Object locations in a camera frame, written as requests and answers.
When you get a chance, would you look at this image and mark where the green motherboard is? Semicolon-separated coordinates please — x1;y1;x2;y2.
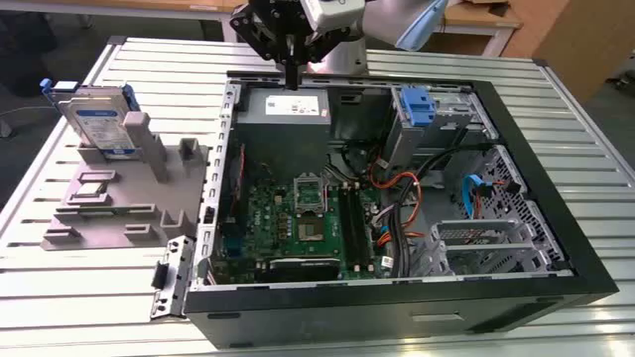
212;178;398;283

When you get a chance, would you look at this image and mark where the grey power supply unit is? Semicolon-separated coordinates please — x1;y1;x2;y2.
231;87;332;181

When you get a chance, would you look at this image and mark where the hard disk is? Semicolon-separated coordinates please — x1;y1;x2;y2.
37;77;145;161

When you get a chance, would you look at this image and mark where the black office chair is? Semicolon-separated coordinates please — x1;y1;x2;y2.
0;10;56;97

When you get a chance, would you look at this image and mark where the black RAM slot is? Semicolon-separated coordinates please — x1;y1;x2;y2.
351;181;371;271
343;181;363;271
338;181;358;271

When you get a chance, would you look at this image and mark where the blue drive latch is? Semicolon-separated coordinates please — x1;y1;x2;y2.
402;86;439;128

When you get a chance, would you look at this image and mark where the blue wire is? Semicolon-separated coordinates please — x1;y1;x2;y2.
463;173;507;219

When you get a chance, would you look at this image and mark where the orange power wire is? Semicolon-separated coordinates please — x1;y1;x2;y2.
475;179;528;221

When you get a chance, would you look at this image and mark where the orange wire bundle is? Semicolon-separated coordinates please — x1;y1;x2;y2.
367;171;427;248

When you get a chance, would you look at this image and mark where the metal optical drive cage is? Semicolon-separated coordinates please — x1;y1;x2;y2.
384;84;500;176

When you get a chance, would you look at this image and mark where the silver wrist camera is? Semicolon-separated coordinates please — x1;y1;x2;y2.
300;0;366;34

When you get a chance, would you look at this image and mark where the metal socket cover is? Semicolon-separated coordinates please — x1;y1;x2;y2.
292;173;330;216

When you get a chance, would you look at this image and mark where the silver CPU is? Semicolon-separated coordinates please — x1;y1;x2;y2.
68;181;108;196

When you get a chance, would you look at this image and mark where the black cable bundle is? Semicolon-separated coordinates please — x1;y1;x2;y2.
390;143;490;278

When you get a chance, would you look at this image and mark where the green RAM stick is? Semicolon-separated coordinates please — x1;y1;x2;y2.
73;208;128;217

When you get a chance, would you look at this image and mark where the grey parts rack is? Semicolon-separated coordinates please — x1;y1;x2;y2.
37;111;212;250

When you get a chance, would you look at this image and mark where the metal disk bay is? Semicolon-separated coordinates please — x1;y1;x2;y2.
430;219;567;278

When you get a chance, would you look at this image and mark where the brown cabinet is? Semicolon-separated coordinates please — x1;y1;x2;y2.
500;0;635;105

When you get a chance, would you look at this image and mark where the black graphics card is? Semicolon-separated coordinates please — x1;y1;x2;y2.
255;256;343;283

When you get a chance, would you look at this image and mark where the metal rear bracket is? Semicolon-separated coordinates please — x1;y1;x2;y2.
149;234;199;321

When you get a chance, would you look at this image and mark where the CPU socket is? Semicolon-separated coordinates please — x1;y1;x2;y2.
296;215;331;245

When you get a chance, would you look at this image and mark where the black PC case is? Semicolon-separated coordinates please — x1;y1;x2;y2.
184;69;622;350

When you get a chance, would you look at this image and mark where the red twisted wire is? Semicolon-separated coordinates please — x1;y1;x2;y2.
228;143;248;224

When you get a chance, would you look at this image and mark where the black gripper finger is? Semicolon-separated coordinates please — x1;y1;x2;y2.
292;31;350;91
228;7;295;91

